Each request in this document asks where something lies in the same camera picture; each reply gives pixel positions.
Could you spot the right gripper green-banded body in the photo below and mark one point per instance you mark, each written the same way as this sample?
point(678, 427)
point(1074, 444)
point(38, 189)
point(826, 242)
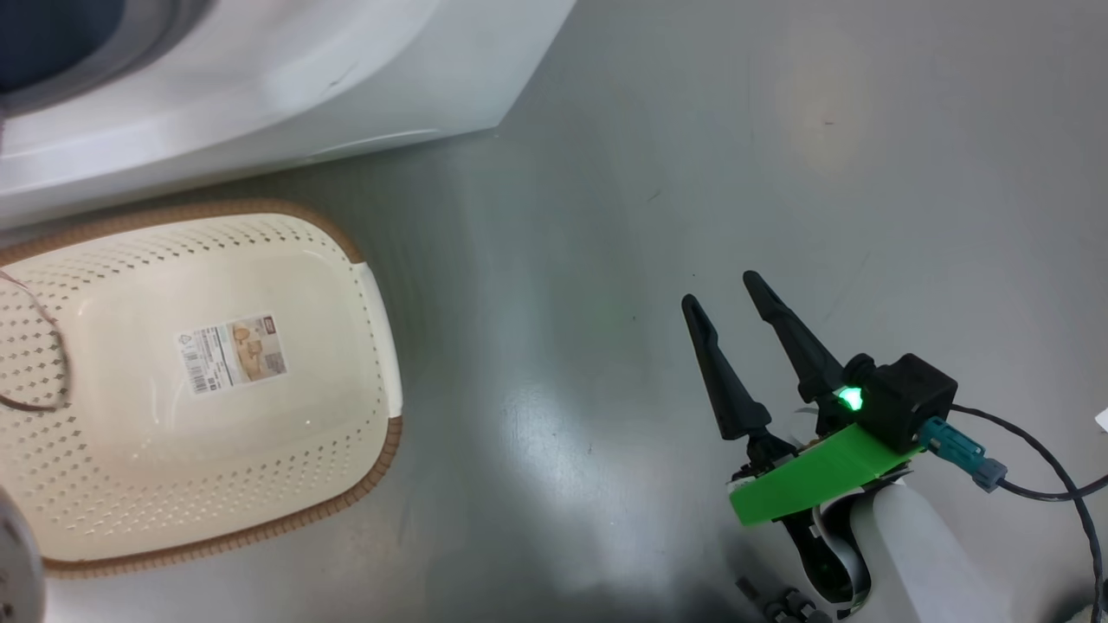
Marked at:
point(822, 476)

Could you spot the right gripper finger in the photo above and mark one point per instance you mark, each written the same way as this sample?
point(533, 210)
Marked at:
point(731, 389)
point(805, 355)

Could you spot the dark robot base part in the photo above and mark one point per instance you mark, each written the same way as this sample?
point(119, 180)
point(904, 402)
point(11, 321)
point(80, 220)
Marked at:
point(783, 604)

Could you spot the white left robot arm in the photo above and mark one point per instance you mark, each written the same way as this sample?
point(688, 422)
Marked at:
point(13, 562)

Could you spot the cream perforated laundry basket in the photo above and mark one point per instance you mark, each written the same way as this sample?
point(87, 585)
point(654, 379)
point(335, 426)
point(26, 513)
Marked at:
point(260, 433)

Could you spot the white front-load washing machine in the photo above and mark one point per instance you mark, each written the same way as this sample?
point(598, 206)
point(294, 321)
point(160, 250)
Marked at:
point(303, 69)

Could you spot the paper product sticker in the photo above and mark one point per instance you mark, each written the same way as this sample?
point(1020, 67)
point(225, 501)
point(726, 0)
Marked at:
point(234, 355)

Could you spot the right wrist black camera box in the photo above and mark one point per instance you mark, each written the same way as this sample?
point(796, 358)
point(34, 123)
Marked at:
point(909, 398)

